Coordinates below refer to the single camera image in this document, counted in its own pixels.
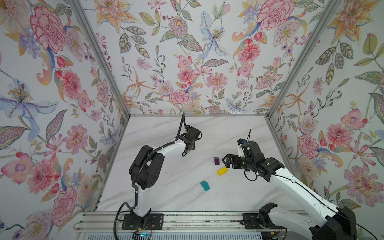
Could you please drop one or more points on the purple wood block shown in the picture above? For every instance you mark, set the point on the purple wood block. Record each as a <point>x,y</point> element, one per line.
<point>216,161</point>

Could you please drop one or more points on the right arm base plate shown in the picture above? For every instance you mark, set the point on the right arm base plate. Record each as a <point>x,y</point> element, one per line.
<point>252,221</point>

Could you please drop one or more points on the yellow wood block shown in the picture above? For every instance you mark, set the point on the yellow wood block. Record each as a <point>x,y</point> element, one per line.
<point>222,171</point>

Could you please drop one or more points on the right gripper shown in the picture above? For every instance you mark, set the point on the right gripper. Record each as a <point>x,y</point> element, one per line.
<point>234,157</point>

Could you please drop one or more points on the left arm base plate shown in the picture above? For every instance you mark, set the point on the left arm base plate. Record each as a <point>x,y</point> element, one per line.
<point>150,221</point>

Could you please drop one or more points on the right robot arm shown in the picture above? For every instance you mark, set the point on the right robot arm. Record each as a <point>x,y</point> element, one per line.
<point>325,220</point>

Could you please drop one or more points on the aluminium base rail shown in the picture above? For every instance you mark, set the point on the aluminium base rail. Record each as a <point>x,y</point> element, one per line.
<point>172,222</point>

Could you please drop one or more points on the teal wood block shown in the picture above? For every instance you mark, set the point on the teal wood block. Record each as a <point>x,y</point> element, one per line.
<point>205,185</point>

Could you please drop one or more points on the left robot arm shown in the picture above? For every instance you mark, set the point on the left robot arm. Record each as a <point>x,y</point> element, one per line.
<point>146,168</point>

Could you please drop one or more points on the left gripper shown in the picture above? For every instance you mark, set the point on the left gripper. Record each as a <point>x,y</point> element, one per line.
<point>193,145</point>

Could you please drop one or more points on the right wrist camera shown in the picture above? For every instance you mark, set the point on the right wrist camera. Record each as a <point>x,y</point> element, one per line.
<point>240,151</point>

